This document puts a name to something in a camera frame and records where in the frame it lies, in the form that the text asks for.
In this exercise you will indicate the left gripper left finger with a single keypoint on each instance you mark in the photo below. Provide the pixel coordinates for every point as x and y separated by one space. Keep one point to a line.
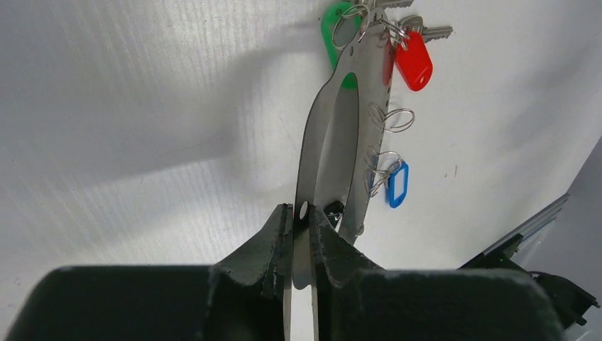
245 296

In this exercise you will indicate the keyring with black key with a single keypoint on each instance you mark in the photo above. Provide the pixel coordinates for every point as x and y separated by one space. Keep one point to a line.
342 162

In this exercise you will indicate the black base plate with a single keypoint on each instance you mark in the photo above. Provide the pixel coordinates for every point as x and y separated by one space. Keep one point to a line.
570 301

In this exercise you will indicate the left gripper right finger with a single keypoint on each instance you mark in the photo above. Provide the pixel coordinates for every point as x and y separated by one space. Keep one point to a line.
355 299

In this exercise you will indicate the blue tag key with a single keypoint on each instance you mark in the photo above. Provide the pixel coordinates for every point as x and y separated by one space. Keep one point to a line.
397 185

